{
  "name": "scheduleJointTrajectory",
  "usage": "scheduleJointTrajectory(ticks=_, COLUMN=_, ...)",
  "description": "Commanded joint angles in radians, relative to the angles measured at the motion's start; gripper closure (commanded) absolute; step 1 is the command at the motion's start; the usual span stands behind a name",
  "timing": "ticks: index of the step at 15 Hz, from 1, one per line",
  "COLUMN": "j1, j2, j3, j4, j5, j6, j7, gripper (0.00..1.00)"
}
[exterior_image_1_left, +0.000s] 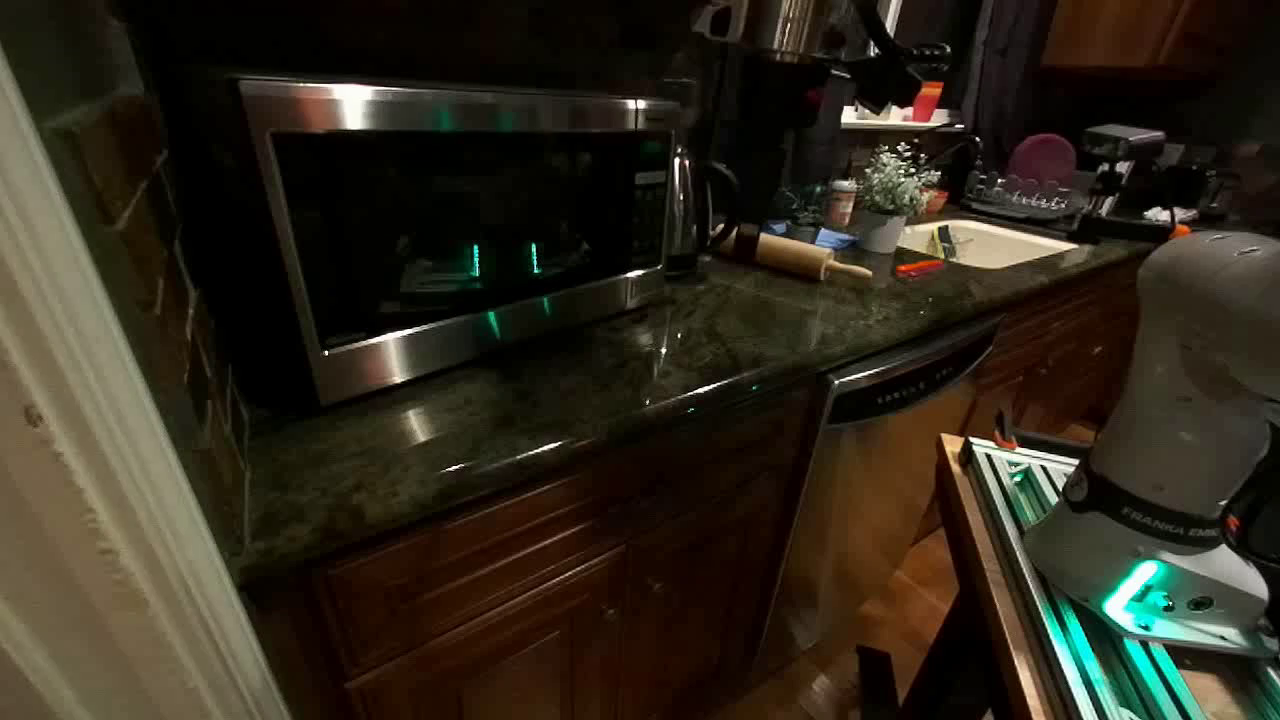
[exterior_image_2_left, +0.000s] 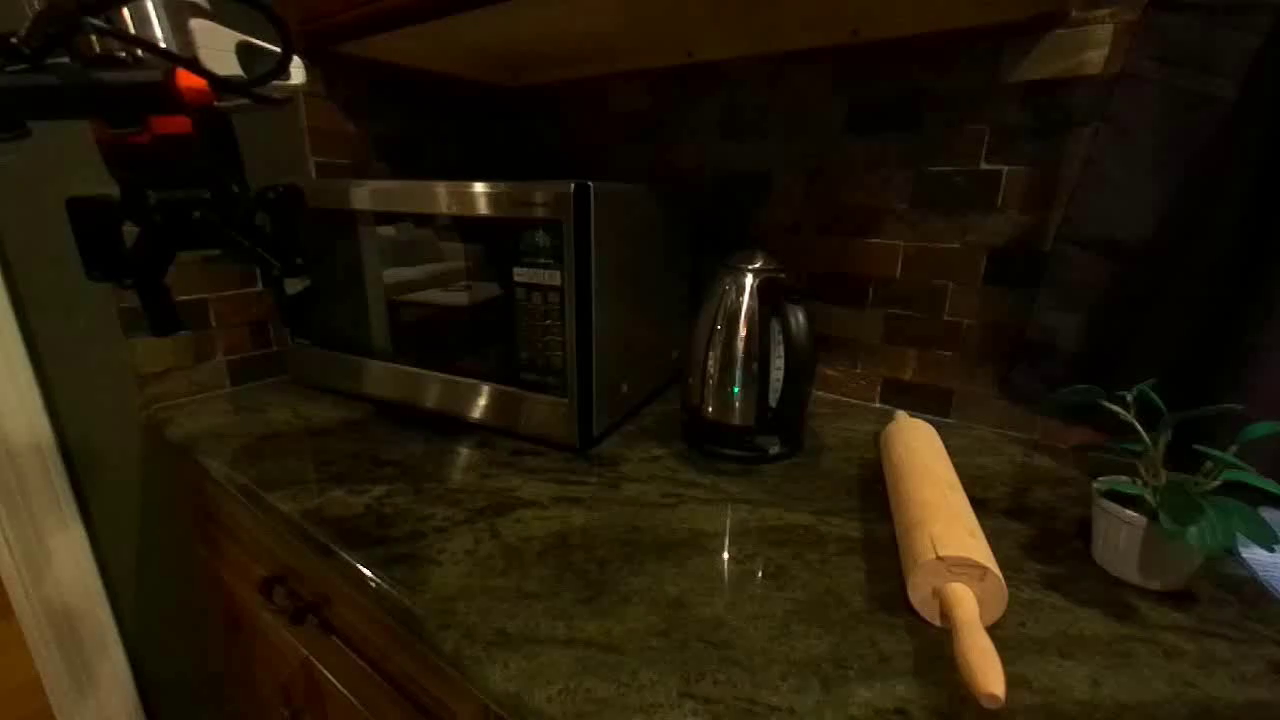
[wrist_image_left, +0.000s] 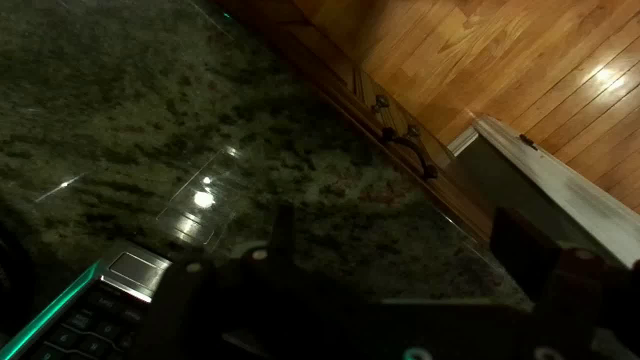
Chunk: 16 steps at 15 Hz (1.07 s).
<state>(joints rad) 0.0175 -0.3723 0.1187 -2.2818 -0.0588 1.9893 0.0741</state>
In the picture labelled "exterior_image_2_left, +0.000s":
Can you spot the wooden rolling pin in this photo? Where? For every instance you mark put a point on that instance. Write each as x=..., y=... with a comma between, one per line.
x=946, y=558

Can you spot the wooden upper cabinet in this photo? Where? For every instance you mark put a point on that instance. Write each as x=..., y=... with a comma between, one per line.
x=547, y=43

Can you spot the robot arm with orange parts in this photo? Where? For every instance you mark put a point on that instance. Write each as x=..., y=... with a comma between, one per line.
x=157, y=85

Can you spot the stainless steel microwave oven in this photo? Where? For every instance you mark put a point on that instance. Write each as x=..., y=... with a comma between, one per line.
x=551, y=308

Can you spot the wooden base cabinet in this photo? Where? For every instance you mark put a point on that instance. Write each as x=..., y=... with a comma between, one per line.
x=293, y=632

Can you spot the dark round cabinet knob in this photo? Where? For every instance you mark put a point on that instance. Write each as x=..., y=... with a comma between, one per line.
x=287, y=603

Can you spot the stainless steel electric kettle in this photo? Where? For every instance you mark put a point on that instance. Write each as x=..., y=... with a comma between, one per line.
x=750, y=366

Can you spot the green plant in white pot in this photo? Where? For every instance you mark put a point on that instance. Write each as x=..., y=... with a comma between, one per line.
x=1173, y=490

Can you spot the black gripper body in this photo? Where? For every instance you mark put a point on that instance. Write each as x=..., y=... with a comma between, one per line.
x=179, y=193

